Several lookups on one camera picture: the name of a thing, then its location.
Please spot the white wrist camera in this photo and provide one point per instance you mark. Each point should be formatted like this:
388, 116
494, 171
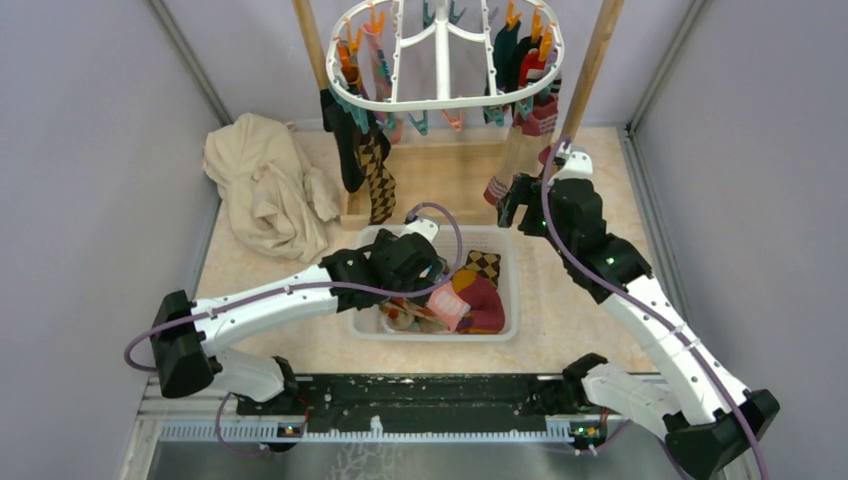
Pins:
571, 163
422, 225

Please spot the pink striped toe sock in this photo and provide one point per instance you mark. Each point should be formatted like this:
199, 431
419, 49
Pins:
526, 146

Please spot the cream argyle sock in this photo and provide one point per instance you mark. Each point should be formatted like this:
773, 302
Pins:
403, 315

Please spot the black sock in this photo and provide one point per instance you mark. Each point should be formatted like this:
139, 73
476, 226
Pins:
343, 128

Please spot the white oval clip hanger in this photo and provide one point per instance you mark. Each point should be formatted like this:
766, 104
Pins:
440, 25

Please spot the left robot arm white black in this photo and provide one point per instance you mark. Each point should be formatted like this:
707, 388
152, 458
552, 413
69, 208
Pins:
193, 340

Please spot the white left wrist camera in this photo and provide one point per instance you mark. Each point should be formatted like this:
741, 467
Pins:
422, 225

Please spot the brown yellow argyle sock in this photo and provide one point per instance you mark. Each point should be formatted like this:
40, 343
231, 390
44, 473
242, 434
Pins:
485, 264

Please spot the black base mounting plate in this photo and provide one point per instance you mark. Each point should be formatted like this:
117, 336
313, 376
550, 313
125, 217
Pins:
436, 404

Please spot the beige crumpled cloth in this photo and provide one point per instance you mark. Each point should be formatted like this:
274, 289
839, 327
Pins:
277, 200

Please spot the red and grey sock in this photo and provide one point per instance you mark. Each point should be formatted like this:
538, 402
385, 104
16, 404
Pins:
532, 68

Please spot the pink plastic clip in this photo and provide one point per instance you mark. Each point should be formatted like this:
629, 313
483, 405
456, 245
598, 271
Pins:
454, 119

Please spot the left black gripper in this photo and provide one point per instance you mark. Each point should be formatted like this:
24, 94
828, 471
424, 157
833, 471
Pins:
431, 273

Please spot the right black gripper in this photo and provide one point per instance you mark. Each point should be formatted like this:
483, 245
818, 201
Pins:
526, 189

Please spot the wooden hanger rack frame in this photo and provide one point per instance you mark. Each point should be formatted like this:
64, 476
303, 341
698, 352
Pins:
427, 157

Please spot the aluminium rail frame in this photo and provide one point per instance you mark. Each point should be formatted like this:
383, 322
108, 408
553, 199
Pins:
210, 415

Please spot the white plastic mesh basket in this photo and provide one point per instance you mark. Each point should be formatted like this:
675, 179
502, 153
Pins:
370, 323

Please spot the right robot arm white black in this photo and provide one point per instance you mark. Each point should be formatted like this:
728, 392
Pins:
705, 417

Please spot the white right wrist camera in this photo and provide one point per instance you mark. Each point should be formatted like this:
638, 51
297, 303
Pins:
571, 163

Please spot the pink sock with green patches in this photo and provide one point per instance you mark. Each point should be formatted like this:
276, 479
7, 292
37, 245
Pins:
379, 64

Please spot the dark teal sock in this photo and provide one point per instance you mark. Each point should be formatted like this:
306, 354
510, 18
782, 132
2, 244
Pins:
505, 43

